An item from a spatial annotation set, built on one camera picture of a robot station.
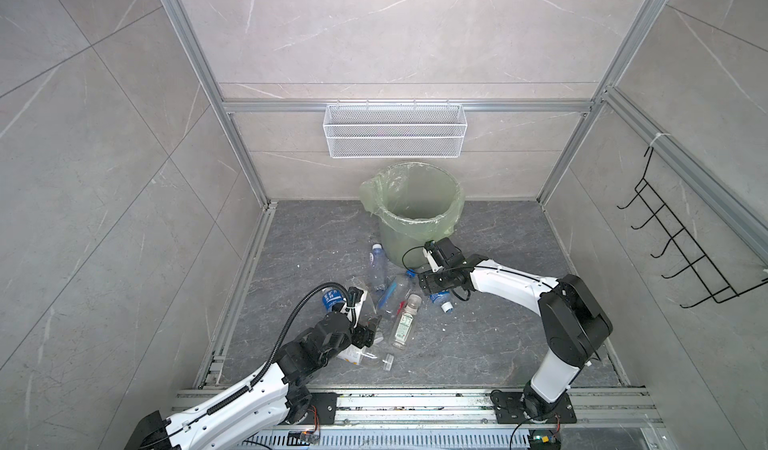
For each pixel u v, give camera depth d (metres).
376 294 0.91
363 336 0.69
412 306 0.90
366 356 0.77
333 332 0.58
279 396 0.53
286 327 0.55
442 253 0.73
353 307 0.66
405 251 0.78
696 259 0.63
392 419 0.73
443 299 0.90
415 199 0.97
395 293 0.94
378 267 1.00
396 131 1.01
